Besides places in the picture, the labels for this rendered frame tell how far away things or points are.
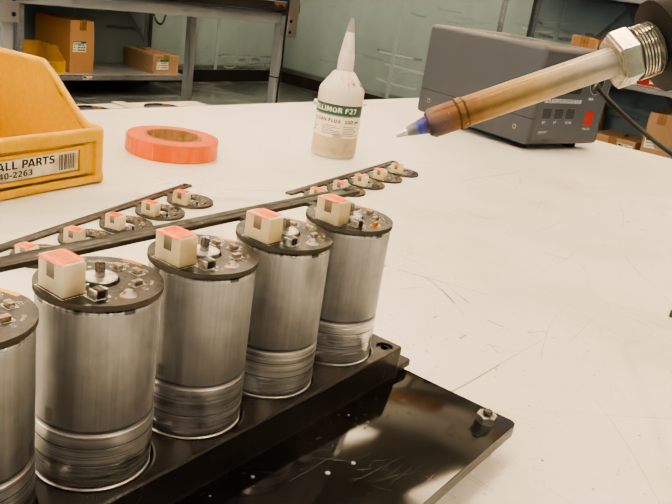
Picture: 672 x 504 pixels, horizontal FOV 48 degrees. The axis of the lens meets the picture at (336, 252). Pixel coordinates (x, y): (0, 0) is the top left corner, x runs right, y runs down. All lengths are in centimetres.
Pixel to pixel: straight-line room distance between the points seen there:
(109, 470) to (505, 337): 19
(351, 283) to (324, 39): 605
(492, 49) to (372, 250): 56
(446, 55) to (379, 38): 512
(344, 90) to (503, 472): 38
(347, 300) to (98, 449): 8
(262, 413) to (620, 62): 13
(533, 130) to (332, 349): 54
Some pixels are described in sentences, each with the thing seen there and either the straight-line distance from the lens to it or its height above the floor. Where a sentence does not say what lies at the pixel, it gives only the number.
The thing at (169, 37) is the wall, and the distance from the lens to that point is 576.
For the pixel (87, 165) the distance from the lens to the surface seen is 44.
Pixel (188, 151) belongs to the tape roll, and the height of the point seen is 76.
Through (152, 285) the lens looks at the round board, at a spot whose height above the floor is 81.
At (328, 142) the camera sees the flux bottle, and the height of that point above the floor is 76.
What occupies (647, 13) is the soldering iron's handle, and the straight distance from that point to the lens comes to 23.
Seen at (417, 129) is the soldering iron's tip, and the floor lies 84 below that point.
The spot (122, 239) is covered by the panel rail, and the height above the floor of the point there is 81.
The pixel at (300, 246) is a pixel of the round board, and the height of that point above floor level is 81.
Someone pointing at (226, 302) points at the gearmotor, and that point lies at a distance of 17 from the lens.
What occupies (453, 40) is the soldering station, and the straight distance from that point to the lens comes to 80.
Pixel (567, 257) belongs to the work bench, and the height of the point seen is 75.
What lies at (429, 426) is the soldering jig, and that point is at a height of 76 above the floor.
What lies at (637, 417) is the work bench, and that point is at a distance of 28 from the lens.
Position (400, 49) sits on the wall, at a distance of 580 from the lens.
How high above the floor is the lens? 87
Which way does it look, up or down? 20 degrees down
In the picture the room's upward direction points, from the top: 9 degrees clockwise
